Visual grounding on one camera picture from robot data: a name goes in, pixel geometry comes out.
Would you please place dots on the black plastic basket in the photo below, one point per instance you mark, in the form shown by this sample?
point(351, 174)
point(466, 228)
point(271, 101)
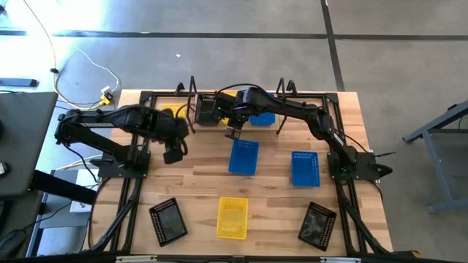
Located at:
point(168, 223)
point(206, 113)
point(317, 226)

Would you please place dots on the grey desk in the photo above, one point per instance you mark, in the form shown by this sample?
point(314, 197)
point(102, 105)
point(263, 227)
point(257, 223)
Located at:
point(25, 139)

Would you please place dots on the black flat bar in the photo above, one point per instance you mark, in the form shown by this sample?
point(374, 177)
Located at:
point(18, 82)

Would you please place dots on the white power adapter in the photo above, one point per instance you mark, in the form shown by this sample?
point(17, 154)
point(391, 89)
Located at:
point(106, 90)

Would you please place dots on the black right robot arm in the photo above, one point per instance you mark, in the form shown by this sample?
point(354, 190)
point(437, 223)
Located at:
point(292, 107)

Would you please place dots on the black desk foot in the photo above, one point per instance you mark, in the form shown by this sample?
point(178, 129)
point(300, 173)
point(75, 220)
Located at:
point(62, 186)

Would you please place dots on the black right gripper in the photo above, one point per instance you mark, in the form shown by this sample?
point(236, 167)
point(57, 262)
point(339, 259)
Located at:
point(228, 107)

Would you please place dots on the silver frame bracket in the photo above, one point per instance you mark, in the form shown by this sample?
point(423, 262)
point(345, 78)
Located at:
point(137, 258)
point(340, 259)

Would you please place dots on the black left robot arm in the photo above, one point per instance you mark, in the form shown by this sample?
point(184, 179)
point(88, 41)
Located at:
point(109, 120)

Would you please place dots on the white box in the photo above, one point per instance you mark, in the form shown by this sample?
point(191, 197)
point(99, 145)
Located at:
point(86, 177)

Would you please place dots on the yellow plug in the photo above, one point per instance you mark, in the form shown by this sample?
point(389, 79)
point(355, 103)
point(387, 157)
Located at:
point(106, 99)

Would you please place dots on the blue plastic basket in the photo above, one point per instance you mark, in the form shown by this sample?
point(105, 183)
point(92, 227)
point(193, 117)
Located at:
point(244, 160)
point(305, 171)
point(262, 120)

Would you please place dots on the black aluminium table frame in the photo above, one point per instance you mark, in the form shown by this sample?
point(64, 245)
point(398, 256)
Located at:
point(161, 95)

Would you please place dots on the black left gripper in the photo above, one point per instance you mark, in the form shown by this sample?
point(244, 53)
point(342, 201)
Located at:
point(173, 155)

